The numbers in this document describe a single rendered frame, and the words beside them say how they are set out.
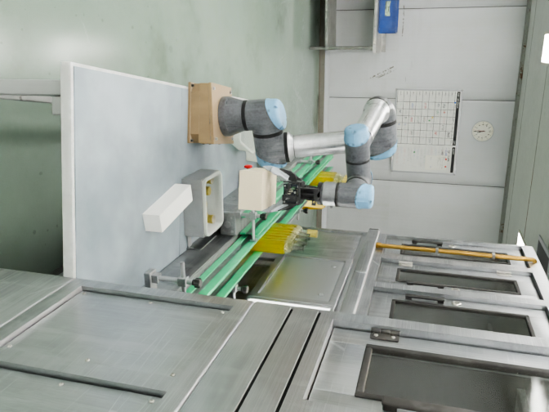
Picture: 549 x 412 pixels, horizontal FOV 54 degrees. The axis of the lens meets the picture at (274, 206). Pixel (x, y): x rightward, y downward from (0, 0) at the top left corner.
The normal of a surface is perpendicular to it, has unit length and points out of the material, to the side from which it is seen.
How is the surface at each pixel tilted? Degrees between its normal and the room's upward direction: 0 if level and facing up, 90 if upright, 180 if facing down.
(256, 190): 90
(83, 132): 0
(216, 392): 90
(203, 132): 90
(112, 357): 90
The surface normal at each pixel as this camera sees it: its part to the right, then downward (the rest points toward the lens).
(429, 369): 0.00, -0.96
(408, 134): -0.28, 0.28
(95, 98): 0.96, 0.07
